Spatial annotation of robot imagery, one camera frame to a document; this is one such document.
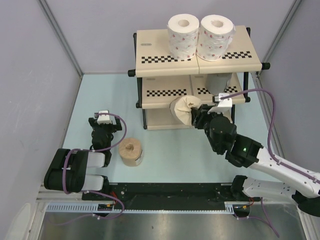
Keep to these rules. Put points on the beige three-tier shelf rack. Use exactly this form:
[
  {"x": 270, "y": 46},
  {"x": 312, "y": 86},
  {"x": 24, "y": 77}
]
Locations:
[{"x": 161, "y": 78}]

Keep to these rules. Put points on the white pinkish paper roll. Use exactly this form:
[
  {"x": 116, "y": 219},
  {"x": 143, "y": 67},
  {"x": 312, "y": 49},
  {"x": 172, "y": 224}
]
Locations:
[{"x": 216, "y": 33}]

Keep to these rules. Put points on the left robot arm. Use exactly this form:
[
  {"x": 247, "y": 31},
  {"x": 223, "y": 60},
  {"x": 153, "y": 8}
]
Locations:
[{"x": 68, "y": 169}]

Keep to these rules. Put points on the white dotted paper roll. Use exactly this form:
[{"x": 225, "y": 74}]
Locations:
[{"x": 183, "y": 32}]

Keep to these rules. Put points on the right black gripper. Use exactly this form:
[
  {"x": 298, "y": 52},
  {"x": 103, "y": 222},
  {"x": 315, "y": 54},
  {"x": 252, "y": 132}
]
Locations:
[{"x": 195, "y": 112}]

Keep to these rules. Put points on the slotted cable duct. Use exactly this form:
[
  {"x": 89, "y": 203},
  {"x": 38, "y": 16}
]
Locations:
[{"x": 68, "y": 207}]

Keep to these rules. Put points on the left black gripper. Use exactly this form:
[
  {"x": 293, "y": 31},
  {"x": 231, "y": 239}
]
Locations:
[{"x": 116, "y": 126}]

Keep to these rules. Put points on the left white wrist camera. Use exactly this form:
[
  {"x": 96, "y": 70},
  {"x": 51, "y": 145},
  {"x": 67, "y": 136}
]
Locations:
[{"x": 102, "y": 117}]

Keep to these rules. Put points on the brown wrapped paper roll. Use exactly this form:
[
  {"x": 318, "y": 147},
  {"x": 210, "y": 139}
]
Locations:
[{"x": 131, "y": 152}]

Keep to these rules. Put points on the cream paper roll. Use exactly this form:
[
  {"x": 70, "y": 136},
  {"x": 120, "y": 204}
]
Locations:
[{"x": 181, "y": 108}]

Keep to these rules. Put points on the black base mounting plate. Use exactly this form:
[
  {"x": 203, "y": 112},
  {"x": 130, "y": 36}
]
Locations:
[{"x": 215, "y": 191}]

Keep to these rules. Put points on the grey paper towel roll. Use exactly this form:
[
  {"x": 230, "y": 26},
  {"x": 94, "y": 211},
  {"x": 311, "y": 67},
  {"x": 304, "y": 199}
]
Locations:
[{"x": 217, "y": 82}]

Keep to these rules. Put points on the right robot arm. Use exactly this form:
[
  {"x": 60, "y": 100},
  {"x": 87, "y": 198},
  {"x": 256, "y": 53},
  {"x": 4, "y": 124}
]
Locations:
[{"x": 242, "y": 151}]

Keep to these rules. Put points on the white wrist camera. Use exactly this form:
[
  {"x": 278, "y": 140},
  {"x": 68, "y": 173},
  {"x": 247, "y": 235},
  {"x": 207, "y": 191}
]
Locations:
[
  {"x": 223, "y": 102},
  {"x": 102, "y": 117}
]

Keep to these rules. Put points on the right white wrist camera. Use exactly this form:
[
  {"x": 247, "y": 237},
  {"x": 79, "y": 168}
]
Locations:
[{"x": 223, "y": 102}]

